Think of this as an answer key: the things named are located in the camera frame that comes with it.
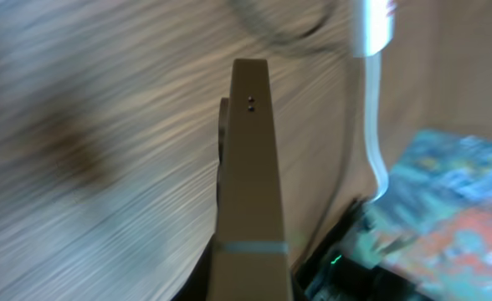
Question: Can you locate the black USB charger cable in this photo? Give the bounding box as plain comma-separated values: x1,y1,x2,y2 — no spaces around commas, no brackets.
224,0,356,268

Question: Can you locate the white power strip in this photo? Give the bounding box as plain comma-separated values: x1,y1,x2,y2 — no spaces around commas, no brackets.
351,0,397,58

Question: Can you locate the colourful patterned floor mat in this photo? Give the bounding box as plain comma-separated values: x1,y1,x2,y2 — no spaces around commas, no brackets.
345,130,492,301

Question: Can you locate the white power strip cord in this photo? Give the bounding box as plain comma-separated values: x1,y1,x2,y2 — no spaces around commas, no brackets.
361,52,390,202

